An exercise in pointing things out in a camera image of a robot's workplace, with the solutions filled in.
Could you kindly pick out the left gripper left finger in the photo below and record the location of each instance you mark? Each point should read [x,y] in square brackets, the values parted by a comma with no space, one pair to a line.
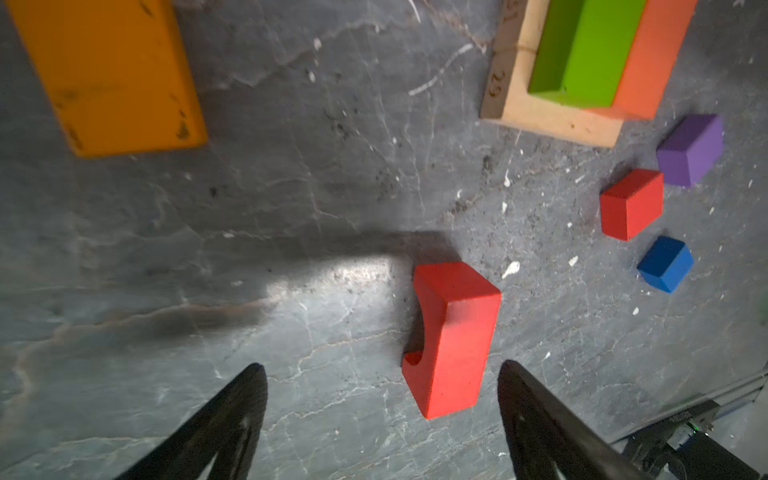
[221,437]

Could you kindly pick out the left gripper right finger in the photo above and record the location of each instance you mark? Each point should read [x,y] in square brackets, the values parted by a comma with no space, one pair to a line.
[546,440]

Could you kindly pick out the red long block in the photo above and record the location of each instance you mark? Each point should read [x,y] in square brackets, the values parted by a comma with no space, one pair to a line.
[460,308]

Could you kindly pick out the natural wood block 29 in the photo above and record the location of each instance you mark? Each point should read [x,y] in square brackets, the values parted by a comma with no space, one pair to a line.
[506,100]

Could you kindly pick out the green block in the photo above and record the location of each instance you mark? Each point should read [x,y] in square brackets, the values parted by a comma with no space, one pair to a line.
[583,51]

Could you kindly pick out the orange-red long block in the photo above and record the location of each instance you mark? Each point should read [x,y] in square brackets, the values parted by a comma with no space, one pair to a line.
[656,44]

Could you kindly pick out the blue cube block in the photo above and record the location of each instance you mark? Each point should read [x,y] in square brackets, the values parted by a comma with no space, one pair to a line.
[666,264]

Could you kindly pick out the red cube block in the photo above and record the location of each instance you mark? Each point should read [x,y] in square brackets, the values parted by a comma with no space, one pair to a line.
[631,204]

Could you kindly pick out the purple cube block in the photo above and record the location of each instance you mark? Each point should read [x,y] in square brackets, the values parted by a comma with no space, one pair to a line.
[691,149]

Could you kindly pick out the orange yellow block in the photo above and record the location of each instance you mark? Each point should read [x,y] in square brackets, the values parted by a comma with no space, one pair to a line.
[115,72]

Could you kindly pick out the aluminium mounting rail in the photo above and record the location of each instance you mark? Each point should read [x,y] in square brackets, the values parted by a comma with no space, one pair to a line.
[680,443]

